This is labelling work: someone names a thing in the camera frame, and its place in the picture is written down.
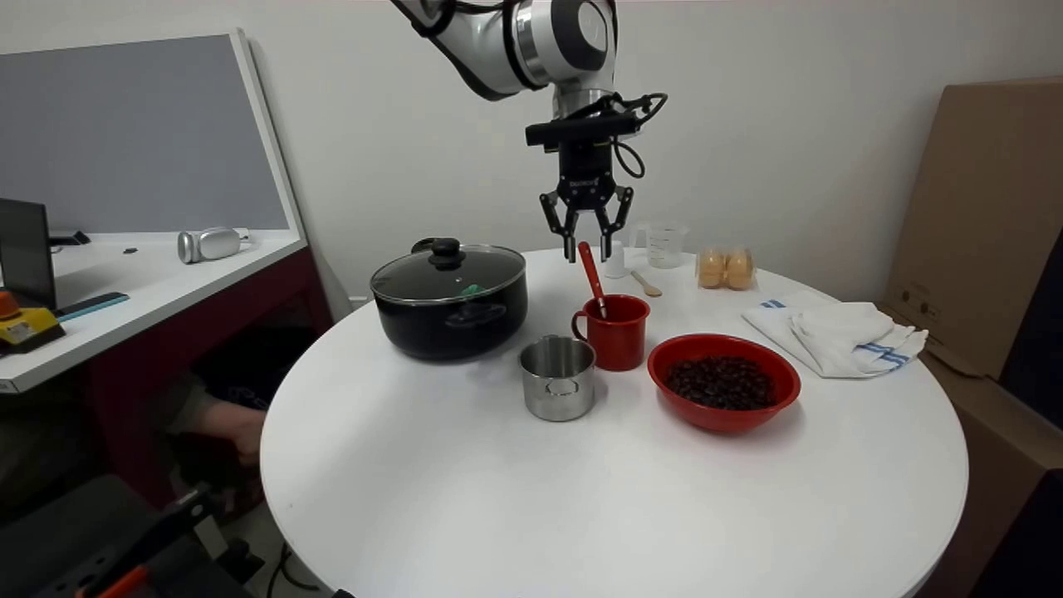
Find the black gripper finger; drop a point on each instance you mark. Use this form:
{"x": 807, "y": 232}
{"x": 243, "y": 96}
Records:
{"x": 556, "y": 220}
{"x": 615, "y": 219}

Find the small white bottle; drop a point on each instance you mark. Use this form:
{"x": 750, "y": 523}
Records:
{"x": 615, "y": 267}

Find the grey partition board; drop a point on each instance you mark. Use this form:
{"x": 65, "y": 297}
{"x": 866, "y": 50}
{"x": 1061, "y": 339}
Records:
{"x": 134, "y": 135}

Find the glass pot lid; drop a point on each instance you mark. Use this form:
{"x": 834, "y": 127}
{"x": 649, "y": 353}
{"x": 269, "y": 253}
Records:
{"x": 485, "y": 269}

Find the small pale spoon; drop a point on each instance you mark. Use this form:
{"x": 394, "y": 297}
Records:
{"x": 649, "y": 286}

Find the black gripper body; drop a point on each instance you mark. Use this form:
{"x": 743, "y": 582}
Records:
{"x": 585, "y": 171}

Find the clear glass measuring cup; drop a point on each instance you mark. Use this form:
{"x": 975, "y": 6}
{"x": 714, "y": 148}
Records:
{"x": 668, "y": 248}

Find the dark coffee beans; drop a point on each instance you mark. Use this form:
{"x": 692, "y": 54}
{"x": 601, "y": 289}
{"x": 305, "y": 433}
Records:
{"x": 718, "y": 382}

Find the stainless steel cup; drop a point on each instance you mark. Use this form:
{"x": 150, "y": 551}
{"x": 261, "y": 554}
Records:
{"x": 556, "y": 392}

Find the red bowl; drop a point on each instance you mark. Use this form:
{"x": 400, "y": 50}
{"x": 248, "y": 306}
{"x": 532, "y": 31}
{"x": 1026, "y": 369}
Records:
{"x": 722, "y": 421}

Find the white desk maroon side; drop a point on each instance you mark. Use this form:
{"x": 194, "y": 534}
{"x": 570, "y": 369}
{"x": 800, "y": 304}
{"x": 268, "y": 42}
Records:
{"x": 145, "y": 295}

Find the yellow box red button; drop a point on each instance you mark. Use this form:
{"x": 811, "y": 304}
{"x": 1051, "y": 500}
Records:
{"x": 29, "y": 328}

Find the beige round bun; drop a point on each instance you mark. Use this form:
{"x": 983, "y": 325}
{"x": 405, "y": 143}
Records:
{"x": 743, "y": 269}
{"x": 710, "y": 269}

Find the red enamel mug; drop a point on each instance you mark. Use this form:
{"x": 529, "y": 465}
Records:
{"x": 618, "y": 344}

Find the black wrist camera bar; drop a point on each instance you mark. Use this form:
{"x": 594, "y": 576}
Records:
{"x": 576, "y": 127}

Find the brown cardboard box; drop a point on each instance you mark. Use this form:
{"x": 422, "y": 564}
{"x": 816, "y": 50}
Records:
{"x": 998, "y": 465}

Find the black laptop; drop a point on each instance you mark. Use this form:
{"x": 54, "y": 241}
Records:
{"x": 26, "y": 252}

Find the person leg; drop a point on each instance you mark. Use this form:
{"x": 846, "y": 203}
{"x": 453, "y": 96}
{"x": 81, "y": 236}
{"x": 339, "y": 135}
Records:
{"x": 227, "y": 428}

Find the white towel blue print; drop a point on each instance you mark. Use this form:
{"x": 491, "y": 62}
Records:
{"x": 842, "y": 334}

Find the black cooking pot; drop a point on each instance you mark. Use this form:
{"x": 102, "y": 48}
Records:
{"x": 442, "y": 330}

